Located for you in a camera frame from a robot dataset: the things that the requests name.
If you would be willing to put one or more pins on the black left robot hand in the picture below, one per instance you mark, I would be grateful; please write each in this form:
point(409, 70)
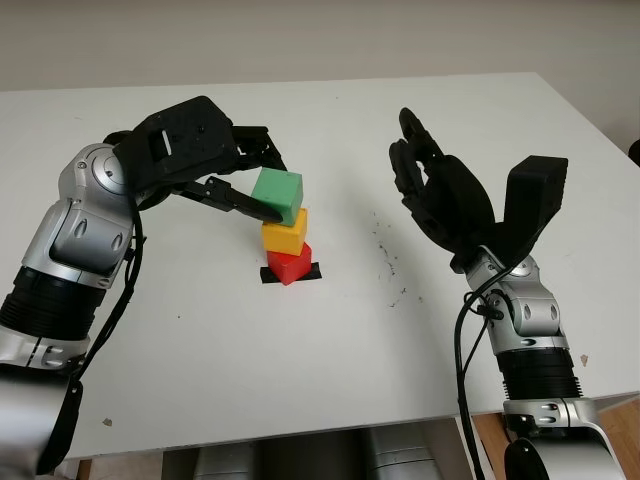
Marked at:
point(250, 147)

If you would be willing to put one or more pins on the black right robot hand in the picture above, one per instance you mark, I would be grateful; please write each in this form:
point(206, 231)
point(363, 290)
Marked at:
point(450, 200)

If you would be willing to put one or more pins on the green wooden block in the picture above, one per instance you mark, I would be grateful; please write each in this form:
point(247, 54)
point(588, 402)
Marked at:
point(277, 192)

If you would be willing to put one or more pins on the yellow wooden block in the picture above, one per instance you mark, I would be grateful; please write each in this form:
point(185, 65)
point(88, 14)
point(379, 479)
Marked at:
point(285, 235)

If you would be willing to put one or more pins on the red wooden block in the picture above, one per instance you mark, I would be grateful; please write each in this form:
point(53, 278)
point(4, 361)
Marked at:
point(290, 267)

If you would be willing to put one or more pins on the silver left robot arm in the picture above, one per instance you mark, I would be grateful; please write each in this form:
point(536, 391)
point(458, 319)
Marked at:
point(80, 235)

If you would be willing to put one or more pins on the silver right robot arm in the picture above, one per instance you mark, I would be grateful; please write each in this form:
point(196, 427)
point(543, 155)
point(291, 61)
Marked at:
point(535, 310)

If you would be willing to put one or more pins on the black tape strip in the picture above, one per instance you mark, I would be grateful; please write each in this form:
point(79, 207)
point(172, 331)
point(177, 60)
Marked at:
point(317, 274)

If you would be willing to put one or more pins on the dark round object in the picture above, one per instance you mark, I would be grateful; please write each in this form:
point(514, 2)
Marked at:
point(635, 153)

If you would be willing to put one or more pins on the small brown scrap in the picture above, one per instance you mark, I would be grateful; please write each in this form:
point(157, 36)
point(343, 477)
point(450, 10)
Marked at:
point(107, 421)
point(584, 360)

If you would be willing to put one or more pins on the white table leg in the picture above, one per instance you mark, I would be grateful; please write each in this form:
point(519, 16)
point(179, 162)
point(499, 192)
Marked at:
point(470, 450)

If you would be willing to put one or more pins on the grey robot right thigh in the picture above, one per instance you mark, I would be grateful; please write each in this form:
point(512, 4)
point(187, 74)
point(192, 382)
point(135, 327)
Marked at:
point(402, 455)

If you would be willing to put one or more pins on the grey robot thigh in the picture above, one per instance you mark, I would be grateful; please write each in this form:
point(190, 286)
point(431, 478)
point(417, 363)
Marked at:
point(222, 462)
point(402, 455)

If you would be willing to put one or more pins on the grey robot left thigh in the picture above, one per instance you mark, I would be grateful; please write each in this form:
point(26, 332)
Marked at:
point(222, 462)

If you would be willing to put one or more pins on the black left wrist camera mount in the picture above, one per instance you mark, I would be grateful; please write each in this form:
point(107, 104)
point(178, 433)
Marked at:
point(185, 140)

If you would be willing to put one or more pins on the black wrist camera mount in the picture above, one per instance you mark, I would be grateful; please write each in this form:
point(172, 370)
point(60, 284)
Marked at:
point(535, 200)
point(185, 140)

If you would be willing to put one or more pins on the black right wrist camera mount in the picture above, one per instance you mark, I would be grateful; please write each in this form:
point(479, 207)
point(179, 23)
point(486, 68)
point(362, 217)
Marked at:
point(535, 200)

